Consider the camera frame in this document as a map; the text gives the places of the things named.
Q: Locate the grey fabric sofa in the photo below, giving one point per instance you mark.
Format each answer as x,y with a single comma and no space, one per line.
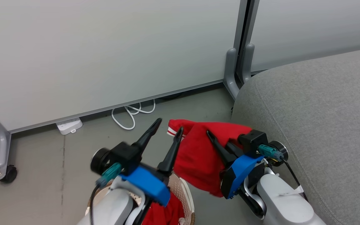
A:
323,125

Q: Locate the white woven laundry basket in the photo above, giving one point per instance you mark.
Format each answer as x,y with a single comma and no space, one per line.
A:
184,193

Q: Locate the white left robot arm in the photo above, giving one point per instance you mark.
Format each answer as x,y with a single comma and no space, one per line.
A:
111,207

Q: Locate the black caster wheel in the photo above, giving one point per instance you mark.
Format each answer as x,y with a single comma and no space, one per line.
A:
10,174

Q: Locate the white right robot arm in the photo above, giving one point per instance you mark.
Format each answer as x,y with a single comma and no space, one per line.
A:
284,203

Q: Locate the white power strip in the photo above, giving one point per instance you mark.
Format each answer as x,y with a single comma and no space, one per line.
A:
69,125

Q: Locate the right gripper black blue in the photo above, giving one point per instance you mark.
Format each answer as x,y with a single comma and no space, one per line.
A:
242,170

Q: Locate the red garment with white stripes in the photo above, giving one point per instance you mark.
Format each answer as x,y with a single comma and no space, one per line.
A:
198,159

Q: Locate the red clothing piece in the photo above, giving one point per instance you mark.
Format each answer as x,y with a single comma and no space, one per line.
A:
164,214

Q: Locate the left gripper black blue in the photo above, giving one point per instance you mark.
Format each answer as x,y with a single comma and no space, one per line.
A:
127,156

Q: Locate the grey partition panel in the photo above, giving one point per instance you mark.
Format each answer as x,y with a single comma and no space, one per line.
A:
105,53
314,28

